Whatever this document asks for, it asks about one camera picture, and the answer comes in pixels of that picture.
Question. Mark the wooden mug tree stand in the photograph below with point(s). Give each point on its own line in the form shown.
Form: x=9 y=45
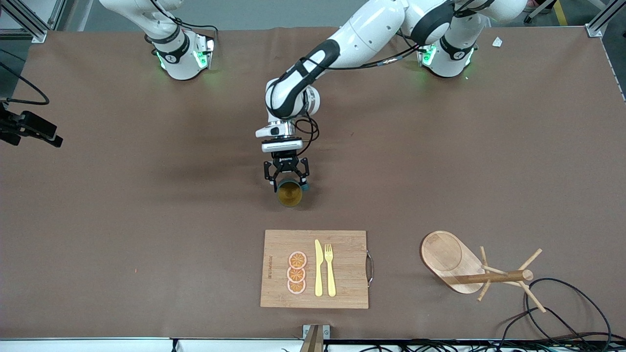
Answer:
x=445 y=254

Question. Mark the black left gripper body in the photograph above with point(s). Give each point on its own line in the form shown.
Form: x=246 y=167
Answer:
x=285 y=160

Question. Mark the orange slice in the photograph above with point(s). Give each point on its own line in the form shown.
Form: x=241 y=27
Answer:
x=297 y=260

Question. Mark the white paper scrap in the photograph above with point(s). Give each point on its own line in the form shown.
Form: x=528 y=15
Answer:
x=497 y=42

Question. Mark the wooden metal bracket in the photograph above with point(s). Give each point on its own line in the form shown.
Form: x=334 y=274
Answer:
x=315 y=340

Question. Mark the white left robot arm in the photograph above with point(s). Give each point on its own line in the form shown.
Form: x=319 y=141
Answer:
x=371 y=34

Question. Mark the aluminium frame profile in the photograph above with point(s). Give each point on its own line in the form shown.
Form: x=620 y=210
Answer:
x=594 y=30
x=39 y=35

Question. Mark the wooden cutting board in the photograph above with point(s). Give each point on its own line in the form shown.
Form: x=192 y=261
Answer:
x=342 y=293

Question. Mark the white table edge rail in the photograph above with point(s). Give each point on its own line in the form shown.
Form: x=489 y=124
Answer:
x=98 y=346

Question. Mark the teal ribbed cup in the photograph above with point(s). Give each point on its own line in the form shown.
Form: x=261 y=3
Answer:
x=289 y=195

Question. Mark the brown table cover mat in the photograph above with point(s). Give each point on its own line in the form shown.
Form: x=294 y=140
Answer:
x=146 y=220

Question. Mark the yellow plastic knife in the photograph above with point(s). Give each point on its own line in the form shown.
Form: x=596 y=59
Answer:
x=319 y=274

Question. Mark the yellow plastic fork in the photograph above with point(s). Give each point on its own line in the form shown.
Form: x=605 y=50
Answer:
x=331 y=278

